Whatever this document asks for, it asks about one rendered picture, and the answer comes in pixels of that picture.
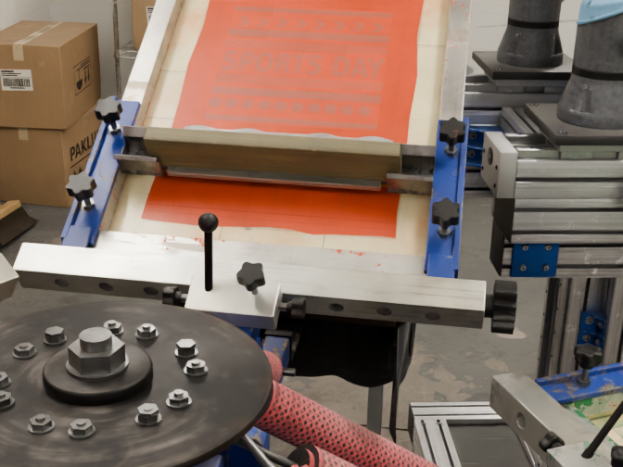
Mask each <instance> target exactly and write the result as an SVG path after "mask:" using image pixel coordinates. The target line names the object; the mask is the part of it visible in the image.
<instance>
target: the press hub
mask: <svg viewBox="0 0 623 467"><path fill-rule="evenodd" d="M272 389H273V372H272V368H271V364H270V362H269V360H268V358H267V356H266V354H265V353H264V351H263V349H262V348H261V347H260V345H259V344H258V343H257V342H256V341H255V340H254V339H253V338H252V337H251V336H249V335H248V334H247V333H245V332H244V331H242V330H241V329H239V328H238V327H236V326H234V325H233V324H231V323H230V322H227V321H225V320H222V319H220V318H218V317H215V316H212V315H210V314H208V313H205V312H201V311H198V310H194V309H188V308H183V307H178V306H174V305H167V304H160V303H152V302H138V301H108V302H93V303H83V304H75V305H68V306H63V307H57V308H52V309H45V310H40V311H36V312H33V313H30V314H26V315H23V316H19V317H17V318H14V319H11V320H8V321H5V322H1V323H0V467H193V466H196V465H198V464H200V463H201V462H203V461H206V460H208V459H210V458H212V457H214V456H216V455H218V454H219V453H221V452H223V451H224V450H226V449H227V448H229V447H231V446H232V445H233V444H234V443H235V442H237V441H238V440H239V439H240V438H242V437H243V436H244V435H245V434H246V433H247V432H248V431H249V430H250V429H251V428H252V427H253V426H254V425H255V424H256V422H257V421H258V420H259V419H260V417H261V416H262V414H263V413H264V412H265V410H266V407H267V405H268V403H269V401H270V397H271V394H272Z"/></svg>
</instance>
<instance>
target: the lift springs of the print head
mask: <svg viewBox="0 0 623 467"><path fill-rule="evenodd" d="M263 351H264V353H265V354H266V356H267V358H268V360H269V362H270V364H271V368H272V372H273V389H272V394H271V397H270V401H269V403H268V405H267V407H266V410H265V412H264V413H263V414H262V415H261V417H260V419H259V420H258V421H257V422H256V424H255V425H254V427H256V428H258V429H260V430H262V431H263V432H265V433H268V434H270V435H273V436H275V437H277V438H279V439H281V440H283V441H285V442H287V443H288V444H290V445H292V446H294V447H296V449H295V450H293V451H292V452H291V453H290V454H289V455H288V457H287V458H284V457H282V456H280V455H278V454H276V453H274V452H272V451H270V450H268V449H266V448H263V447H261V446H259V445H257V444H256V443H255V442H254V441H253V440H252V439H251V438H250V436H249V435H248V434H245V435H244V436H243V437H242V438H240V439H239V440H238V441H237V442H235V445H237V446H239V447H241V448H243V449H246V450H248V451H250V453H251V454H252V455H253V456H254V457H255V458H256V460H257V461H258V462H259V463H260V464H261V466H262V467H275V466H274V465H273V464H272V462H273V463H276V464H278V465H280V466H282V467H439V466H437V465H436V464H434V463H432V462H430V461H427V460H426V459H424V458H422V457H420V456H418V455H416V454H414V453H412V452H411V451H409V450H407V449H406V448H403V447H401V446H399V445H397V444H395V443H393V442H391V441H389V440H387V439H385V438H384V437H383V436H381V435H378V434H376V433H374V432H372V431H370V430H368V429H366V428H364V427H363V426H361V425H359V424H357V423H355V422H353V421H351V420H349V419H347V418H345V417H344V416H342V415H340V414H338V413H336V412H334V411H332V410H330V409H328V408H326V407H324V406H323V405H321V404H319V403H317V402H315V401H313V400H311V399H309V398H306V397H304V396H302V395H301V394H300V393H298V392H296V391H294V390H292V389H290V388H288V387H286V386H284V385H282V384H280V383H278V382H279V380H280V379H281V376H282V372H283V366H282V363H281V360H280V359H279V358H278V357H277V356H276V355H275V354H273V352H270V351H267V350H263Z"/></svg>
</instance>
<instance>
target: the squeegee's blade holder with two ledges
mask: <svg viewBox="0 0 623 467"><path fill-rule="evenodd" d="M167 174H168V175H169V176H177V177H190V178H203V179H216V180H229V181H242V182H255V183H280V184H294V185H307V186H319V187H332V188H345V189H358V190H371V191H380V189H381V181H371V180H358V179H345V178H331V177H318V176H305V175H292V174H279V173H265V172H252V171H239V170H214V169H200V168H187V167H174V166H169V167H168V169H167Z"/></svg>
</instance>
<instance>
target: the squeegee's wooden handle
mask: <svg viewBox="0 0 623 467"><path fill-rule="evenodd" d="M143 140H144V145H145V148H146V152H147V155H148V156H151V157H159V158H160V161H161V165H162V168H163V169H164V170H167V169H168V167H169V166H174V167H187V168H200V169H214V170H239V171H252V172H265V173H279V174H292V175H305V176H318V177H331V178H345V179H358V180H371V181H381V184H387V173H388V172H393V173H401V151H402V145H401V143H392V142H378V141H364V140H350V139H335V138H321V137H307V136H292V135H278V134H263V133H236V132H221V131H207V130H192V129H178V128H163V127H149V126H147V128H146V131H145V135H144V139H143Z"/></svg>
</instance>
